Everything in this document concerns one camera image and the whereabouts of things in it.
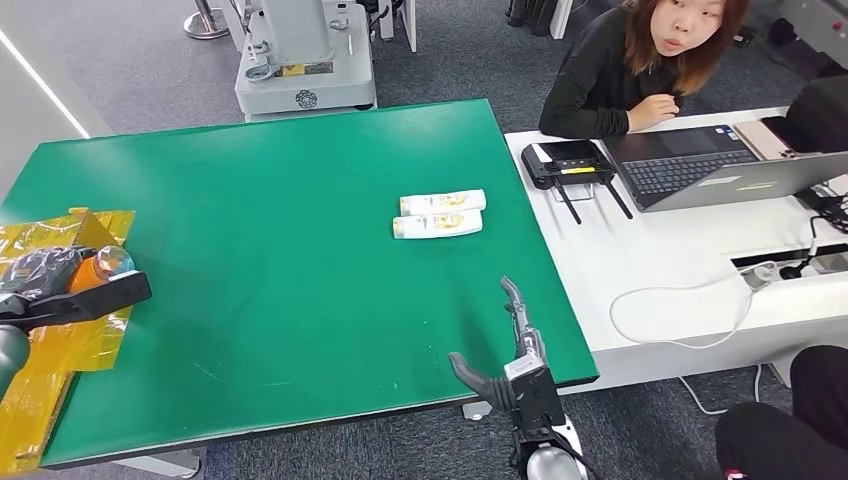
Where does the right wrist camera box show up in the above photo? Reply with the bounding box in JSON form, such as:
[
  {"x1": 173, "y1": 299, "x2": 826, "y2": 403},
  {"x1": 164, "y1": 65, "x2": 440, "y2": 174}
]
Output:
[{"x1": 503, "y1": 356, "x2": 547, "y2": 386}]

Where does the chrome stanchion base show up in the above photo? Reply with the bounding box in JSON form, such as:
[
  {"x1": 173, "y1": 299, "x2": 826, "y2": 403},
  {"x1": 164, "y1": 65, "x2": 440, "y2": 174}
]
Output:
[{"x1": 182, "y1": 0, "x2": 231, "y2": 40}]

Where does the orange bottle clear cap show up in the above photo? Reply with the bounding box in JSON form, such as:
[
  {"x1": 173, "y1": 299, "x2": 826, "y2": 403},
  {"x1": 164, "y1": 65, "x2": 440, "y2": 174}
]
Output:
[{"x1": 66, "y1": 245, "x2": 138, "y2": 295}]

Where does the white charger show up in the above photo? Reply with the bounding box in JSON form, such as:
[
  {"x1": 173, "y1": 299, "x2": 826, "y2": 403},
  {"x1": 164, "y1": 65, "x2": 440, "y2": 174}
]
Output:
[{"x1": 741, "y1": 261, "x2": 782, "y2": 293}]

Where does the white cable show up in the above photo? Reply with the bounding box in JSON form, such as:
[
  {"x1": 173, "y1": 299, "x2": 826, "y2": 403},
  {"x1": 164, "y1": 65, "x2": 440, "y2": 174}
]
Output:
[{"x1": 608, "y1": 264, "x2": 763, "y2": 417}]

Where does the white shampoo bottle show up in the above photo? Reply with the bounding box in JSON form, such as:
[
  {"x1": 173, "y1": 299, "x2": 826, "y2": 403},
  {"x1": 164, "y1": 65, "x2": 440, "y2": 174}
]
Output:
[
  {"x1": 392, "y1": 209, "x2": 484, "y2": 240},
  {"x1": 399, "y1": 188, "x2": 488, "y2": 217}
]

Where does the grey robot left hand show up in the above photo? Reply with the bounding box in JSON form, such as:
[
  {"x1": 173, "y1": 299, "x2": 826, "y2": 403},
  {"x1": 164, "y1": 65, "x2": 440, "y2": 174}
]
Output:
[{"x1": 0, "y1": 246, "x2": 94, "y2": 313}]

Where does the black remote controller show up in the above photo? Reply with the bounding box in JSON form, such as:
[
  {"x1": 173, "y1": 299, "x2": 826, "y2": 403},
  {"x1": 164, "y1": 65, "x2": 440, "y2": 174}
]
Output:
[{"x1": 520, "y1": 139, "x2": 635, "y2": 225}]

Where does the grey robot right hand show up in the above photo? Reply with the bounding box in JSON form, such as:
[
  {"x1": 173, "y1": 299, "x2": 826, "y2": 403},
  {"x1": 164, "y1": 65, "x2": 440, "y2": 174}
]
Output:
[{"x1": 448, "y1": 276, "x2": 549, "y2": 412}]

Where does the white lifting stand machine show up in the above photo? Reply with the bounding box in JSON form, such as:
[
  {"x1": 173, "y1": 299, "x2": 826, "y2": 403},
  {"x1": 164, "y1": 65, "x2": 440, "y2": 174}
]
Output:
[{"x1": 233, "y1": 0, "x2": 379, "y2": 123}]

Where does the desk cable tray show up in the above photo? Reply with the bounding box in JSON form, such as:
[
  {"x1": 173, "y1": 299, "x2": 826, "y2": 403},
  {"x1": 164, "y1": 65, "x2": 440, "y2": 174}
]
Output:
[{"x1": 730, "y1": 243, "x2": 848, "y2": 291}]

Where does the person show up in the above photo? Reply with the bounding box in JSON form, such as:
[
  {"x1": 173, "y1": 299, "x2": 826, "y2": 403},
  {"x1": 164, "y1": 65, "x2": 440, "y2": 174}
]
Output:
[
  {"x1": 538, "y1": 0, "x2": 753, "y2": 139},
  {"x1": 714, "y1": 344, "x2": 848, "y2": 480}
]

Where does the black right camera bracket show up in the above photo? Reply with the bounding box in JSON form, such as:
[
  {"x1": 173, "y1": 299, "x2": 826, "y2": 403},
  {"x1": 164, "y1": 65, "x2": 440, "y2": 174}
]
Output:
[{"x1": 511, "y1": 367, "x2": 569, "y2": 439}]

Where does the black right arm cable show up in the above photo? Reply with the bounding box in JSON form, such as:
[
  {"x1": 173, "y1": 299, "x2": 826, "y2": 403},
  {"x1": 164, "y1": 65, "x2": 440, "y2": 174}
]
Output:
[{"x1": 559, "y1": 447, "x2": 601, "y2": 480}]

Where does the white furniture panel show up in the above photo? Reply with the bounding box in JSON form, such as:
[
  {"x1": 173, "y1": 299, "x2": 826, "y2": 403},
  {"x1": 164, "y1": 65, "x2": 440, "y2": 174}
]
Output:
[{"x1": 377, "y1": 0, "x2": 419, "y2": 54}]

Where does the rose gold smartphone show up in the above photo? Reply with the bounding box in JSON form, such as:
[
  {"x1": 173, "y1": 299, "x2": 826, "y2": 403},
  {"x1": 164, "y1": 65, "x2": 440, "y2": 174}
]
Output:
[{"x1": 733, "y1": 119, "x2": 803, "y2": 162}]

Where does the person's right hand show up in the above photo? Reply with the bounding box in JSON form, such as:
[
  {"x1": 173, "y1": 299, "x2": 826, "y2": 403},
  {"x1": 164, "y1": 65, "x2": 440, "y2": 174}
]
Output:
[{"x1": 625, "y1": 92, "x2": 682, "y2": 132}]

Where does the black rounded chair back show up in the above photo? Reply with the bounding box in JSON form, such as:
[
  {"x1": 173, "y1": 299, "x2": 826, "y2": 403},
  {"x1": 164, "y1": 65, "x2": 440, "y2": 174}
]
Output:
[{"x1": 784, "y1": 74, "x2": 848, "y2": 155}]

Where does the grey laptop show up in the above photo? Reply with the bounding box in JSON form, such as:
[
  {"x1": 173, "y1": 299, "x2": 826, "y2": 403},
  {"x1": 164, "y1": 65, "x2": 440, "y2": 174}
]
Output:
[{"x1": 601, "y1": 123, "x2": 848, "y2": 213}]

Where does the yellow cardboard box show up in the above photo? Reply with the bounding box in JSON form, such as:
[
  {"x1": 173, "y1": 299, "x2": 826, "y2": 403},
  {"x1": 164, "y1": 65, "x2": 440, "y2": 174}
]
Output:
[{"x1": 0, "y1": 207, "x2": 137, "y2": 475}]

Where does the black plug cable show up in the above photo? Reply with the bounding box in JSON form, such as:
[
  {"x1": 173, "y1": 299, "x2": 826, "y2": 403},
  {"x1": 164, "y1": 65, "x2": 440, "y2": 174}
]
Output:
[{"x1": 780, "y1": 215, "x2": 848, "y2": 281}]

